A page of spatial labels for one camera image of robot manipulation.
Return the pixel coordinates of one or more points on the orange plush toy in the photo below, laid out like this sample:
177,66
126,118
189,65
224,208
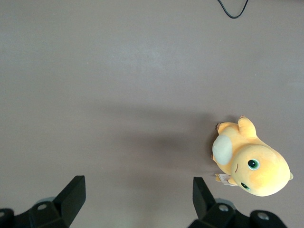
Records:
256,164

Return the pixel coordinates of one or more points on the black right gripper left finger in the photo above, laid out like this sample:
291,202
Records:
67,202

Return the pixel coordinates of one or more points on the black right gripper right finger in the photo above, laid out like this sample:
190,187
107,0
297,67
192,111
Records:
206,204

